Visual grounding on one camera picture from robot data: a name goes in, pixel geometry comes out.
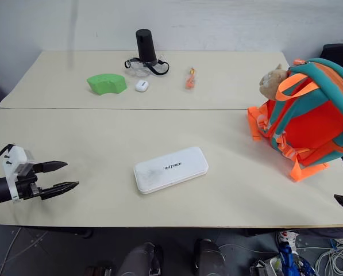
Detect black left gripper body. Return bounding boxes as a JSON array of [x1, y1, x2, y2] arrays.
[[15, 164, 44, 201]]

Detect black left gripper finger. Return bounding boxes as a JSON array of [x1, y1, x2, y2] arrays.
[[33, 160, 69, 175], [40, 181, 80, 201]]

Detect orange and teal backpack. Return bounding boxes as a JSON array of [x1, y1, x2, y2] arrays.
[[247, 57, 343, 183]]

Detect white rectangular case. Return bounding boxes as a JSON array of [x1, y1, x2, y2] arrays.
[[133, 146, 210, 196]]

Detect white earbud case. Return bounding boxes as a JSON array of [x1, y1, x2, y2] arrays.
[[134, 79, 149, 93]]

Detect blue patterned bag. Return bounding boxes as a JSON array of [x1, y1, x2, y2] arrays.
[[275, 229, 316, 276]]

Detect green curved foam block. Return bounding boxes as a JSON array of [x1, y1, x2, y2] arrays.
[[86, 72, 128, 96]]

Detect grey box on floor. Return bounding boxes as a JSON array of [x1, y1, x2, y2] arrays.
[[249, 256, 282, 276]]

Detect dark rounded robot leg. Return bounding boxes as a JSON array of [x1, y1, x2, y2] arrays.
[[192, 238, 227, 276], [117, 241, 164, 276]]

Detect brown plush toy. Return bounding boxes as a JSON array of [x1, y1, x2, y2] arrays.
[[259, 63, 290, 101]]

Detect black chair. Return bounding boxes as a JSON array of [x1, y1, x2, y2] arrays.
[[319, 43, 343, 76]]

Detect black cylinder device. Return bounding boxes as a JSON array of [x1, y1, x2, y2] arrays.
[[135, 28, 159, 65]]

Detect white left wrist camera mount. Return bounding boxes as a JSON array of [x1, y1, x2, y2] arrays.
[[2, 145, 36, 202]]

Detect white floor cables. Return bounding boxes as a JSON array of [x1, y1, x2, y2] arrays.
[[299, 240, 343, 276]]

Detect clear safety goggles black strap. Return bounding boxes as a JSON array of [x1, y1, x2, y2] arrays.
[[124, 55, 170, 78]]

